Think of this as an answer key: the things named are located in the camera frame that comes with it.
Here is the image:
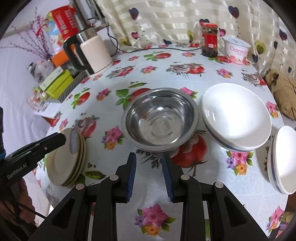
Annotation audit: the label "stainless steel bowl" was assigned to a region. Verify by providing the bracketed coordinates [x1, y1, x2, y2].
[121, 88, 200, 152]

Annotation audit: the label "stack of beige plates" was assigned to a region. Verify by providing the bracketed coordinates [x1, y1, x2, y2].
[46, 128, 81, 185]

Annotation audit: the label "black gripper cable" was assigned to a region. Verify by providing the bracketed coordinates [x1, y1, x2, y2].
[9, 183, 47, 219]

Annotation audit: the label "white pink yogurt cup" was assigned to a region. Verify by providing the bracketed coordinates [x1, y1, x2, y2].
[223, 36, 251, 65]

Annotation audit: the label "green cardboard box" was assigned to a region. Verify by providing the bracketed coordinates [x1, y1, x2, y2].
[44, 70, 74, 99]

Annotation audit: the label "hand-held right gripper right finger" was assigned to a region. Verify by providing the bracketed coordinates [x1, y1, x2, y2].
[161, 153, 271, 241]

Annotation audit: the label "person's left hand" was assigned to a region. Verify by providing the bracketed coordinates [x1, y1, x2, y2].
[0, 179, 36, 234]

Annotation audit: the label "cream curtain with heart print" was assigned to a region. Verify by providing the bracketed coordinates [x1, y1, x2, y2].
[95, 0, 296, 79]

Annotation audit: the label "white bowl with blue stripe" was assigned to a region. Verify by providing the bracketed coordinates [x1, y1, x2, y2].
[267, 125, 296, 195]
[202, 83, 272, 152]

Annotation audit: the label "black white striped tray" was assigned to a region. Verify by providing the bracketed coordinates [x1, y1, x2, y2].
[58, 71, 87, 102]

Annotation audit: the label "white electric kettle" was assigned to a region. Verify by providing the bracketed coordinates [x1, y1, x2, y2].
[63, 26, 114, 78]

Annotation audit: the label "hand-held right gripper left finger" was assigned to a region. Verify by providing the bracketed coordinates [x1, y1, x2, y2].
[40, 152, 137, 241]

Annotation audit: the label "clear plastic bag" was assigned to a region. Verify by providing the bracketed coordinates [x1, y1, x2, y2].
[32, 59, 56, 81]

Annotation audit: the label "red snack box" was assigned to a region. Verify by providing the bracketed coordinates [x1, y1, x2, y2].
[45, 6, 79, 44]

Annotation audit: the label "black kettle cable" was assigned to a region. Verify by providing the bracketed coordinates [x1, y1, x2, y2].
[107, 22, 202, 53]

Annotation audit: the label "vegetable print tablecloth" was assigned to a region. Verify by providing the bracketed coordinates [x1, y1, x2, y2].
[35, 43, 292, 239]

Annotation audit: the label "white shelf board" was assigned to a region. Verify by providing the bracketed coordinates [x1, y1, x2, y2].
[32, 102, 63, 119]

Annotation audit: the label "clear glass mug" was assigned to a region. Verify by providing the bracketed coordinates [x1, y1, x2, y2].
[26, 93, 50, 112]

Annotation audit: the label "orange lidded clear container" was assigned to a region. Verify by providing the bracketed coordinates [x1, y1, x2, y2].
[51, 50, 70, 66]

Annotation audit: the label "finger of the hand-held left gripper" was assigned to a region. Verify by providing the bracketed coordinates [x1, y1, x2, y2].
[28, 132, 67, 155]

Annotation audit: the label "sauce jar with red lid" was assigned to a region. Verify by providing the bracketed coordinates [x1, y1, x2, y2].
[200, 22, 219, 57]

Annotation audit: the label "purple decorative twigs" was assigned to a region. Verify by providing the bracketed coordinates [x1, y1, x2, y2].
[0, 7, 52, 61]

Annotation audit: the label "flat cream box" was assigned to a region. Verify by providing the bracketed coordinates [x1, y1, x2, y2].
[39, 67, 64, 91]

